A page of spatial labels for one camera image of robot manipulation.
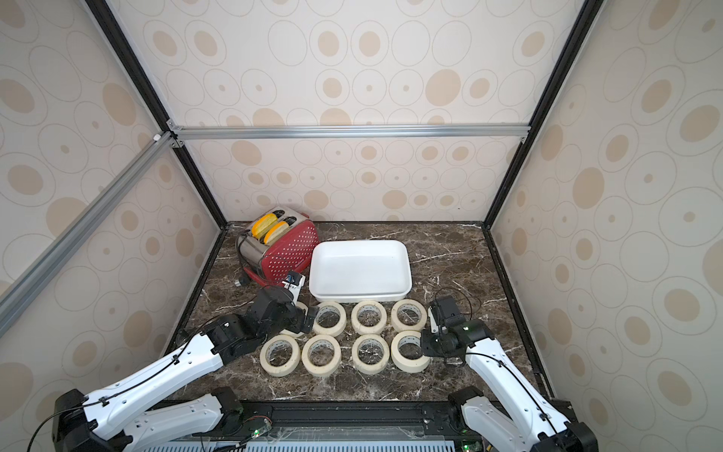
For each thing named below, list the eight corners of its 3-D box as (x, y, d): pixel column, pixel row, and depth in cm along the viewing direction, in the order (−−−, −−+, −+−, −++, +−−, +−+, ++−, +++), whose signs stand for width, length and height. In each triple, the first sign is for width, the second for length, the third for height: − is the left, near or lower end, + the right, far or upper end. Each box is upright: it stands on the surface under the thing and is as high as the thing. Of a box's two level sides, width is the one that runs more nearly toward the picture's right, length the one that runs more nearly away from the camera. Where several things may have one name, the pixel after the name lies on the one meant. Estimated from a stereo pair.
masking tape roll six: (300, 376, 83) (298, 372, 80) (306, 339, 90) (304, 334, 87) (340, 376, 83) (339, 372, 80) (342, 339, 90) (341, 334, 87)
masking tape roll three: (351, 334, 90) (350, 330, 88) (352, 304, 97) (352, 299, 95) (386, 334, 90) (387, 330, 88) (385, 304, 97) (385, 299, 95)
